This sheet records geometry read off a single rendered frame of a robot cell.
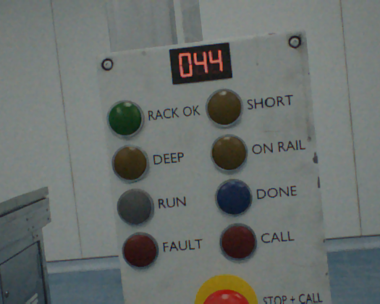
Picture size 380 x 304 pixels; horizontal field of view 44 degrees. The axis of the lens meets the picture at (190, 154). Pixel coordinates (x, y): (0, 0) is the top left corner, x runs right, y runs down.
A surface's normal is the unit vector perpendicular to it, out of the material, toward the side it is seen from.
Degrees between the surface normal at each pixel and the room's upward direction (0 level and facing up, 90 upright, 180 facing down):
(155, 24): 90
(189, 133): 90
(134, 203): 87
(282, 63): 90
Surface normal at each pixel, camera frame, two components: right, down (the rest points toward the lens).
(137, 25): -0.07, 0.06
